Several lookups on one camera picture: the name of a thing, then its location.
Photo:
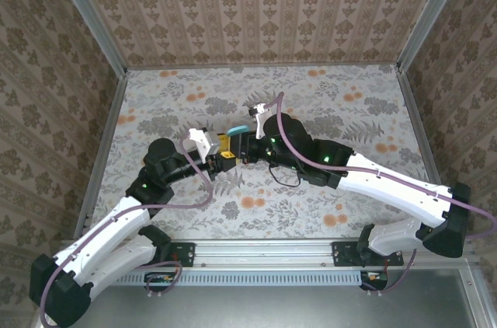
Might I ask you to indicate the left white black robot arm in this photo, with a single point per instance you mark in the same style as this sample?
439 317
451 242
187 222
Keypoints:
105 238

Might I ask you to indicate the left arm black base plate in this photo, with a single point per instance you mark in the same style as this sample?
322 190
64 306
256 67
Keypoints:
182 254

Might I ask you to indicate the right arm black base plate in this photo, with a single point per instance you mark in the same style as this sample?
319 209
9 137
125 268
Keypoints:
341 254

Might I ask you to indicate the aluminium table side rail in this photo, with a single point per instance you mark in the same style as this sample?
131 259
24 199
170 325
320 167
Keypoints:
413 118
112 118

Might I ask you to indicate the aluminium frame post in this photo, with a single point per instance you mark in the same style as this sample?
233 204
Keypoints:
431 13
89 17

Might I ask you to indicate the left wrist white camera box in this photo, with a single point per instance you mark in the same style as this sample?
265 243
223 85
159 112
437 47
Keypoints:
202 141

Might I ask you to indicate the teal earbud charging case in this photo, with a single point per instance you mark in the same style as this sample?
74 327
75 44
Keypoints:
237 130

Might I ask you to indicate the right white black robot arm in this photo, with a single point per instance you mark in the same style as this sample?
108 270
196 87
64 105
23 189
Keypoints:
388 188

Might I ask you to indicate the grey metal sheet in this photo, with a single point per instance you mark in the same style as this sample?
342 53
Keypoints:
272 308

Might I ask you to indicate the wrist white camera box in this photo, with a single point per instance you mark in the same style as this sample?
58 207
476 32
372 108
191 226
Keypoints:
202 141
260 128

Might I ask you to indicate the floral patterned table cover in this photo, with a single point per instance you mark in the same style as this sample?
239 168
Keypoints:
233 83

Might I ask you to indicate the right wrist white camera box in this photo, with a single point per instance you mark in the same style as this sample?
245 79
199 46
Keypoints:
260 128

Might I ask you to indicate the aluminium mounting rail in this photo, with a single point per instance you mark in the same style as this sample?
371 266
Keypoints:
264 252

